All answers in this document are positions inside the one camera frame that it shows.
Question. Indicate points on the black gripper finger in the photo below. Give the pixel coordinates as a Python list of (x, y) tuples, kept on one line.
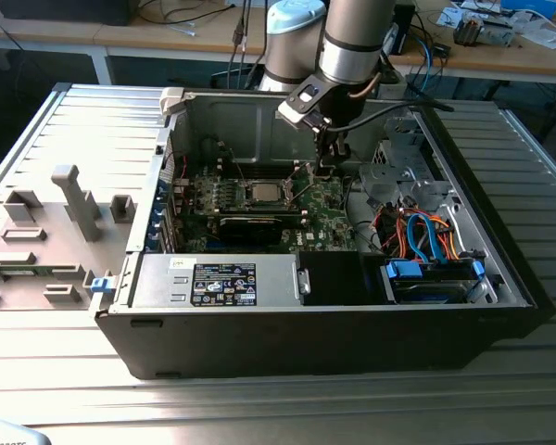
[(340, 153), (322, 148)]

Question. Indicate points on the silver CPU green edge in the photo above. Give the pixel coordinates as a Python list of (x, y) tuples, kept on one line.
[(267, 193)]

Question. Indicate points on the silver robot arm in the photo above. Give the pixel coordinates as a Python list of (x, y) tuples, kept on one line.
[(352, 41)]

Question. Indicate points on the thin metal locking lever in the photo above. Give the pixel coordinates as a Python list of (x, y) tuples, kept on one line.
[(238, 166), (293, 173)]

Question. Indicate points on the black RAM slot white clips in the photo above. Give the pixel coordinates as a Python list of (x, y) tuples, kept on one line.
[(259, 164), (245, 209), (259, 174)]

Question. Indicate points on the CPU socket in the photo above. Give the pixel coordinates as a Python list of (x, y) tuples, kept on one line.
[(247, 192)]

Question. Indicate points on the green motherboard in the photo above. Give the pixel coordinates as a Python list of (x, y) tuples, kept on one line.
[(324, 208)]

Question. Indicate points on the silver metal drive cage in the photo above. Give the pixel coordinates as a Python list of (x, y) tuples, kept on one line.
[(398, 181)]

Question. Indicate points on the black upright box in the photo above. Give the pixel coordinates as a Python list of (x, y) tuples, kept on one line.
[(405, 28)]

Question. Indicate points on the black graphics card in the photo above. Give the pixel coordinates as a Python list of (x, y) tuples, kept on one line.
[(250, 230)]

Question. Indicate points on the hard disk in blue carrier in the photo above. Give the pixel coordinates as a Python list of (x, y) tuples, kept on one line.
[(403, 271)]

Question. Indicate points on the black finned heat sink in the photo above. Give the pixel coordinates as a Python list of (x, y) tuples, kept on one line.
[(468, 30)]

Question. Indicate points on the silver metal drive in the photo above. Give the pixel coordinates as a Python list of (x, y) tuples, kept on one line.
[(498, 34)]

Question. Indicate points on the black PC case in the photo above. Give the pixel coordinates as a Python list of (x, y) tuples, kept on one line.
[(282, 343)]

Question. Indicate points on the silver power supply unit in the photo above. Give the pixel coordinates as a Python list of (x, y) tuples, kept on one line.
[(167, 278)]

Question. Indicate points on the blue cardboard box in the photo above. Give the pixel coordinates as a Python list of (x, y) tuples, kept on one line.
[(530, 7)]

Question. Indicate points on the white paper sheet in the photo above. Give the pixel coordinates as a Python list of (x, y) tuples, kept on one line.
[(547, 37)]

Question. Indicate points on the blue plastic case latch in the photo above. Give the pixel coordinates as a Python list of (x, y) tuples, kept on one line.
[(103, 284)]

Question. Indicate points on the grey parts rack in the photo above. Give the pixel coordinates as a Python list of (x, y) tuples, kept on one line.
[(51, 222)]

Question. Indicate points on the large black box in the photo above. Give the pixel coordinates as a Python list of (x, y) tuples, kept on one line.
[(65, 11)]

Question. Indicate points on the green RAM stick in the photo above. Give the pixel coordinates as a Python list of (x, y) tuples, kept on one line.
[(21, 273)]

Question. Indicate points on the white plastic device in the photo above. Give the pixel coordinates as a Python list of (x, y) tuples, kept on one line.
[(9, 436)]

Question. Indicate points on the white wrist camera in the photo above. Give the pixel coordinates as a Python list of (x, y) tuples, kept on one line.
[(289, 112)]

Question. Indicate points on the wooden desk white frame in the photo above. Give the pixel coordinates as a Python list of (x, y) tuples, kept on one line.
[(491, 62), (74, 34)]

